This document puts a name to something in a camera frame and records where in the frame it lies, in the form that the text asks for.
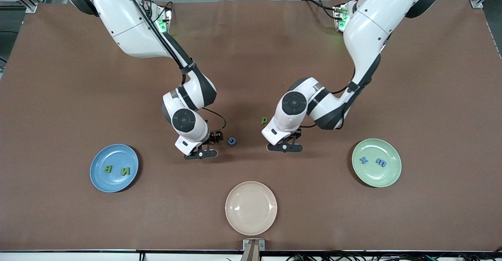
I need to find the beige plate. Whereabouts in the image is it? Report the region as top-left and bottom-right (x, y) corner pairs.
(225, 181), (278, 236)

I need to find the blue plate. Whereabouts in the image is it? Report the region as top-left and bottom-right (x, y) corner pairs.
(89, 144), (139, 193)

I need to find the green plate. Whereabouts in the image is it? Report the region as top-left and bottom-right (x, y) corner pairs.
(351, 138), (402, 188)

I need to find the brown table mat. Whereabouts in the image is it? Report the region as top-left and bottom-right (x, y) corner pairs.
(0, 0), (502, 252)

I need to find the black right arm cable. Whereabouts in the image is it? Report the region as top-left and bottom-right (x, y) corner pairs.
(125, 0), (227, 134)

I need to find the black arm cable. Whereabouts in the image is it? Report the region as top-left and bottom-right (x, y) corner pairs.
(300, 69), (357, 130)
(125, 0), (227, 134)

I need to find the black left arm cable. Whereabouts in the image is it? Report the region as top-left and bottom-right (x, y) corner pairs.
(300, 69), (357, 130)

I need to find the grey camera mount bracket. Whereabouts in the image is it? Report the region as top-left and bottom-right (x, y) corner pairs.
(242, 239), (266, 261)

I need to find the white table edge rail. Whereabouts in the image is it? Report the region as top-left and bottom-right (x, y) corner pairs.
(0, 249), (502, 261)

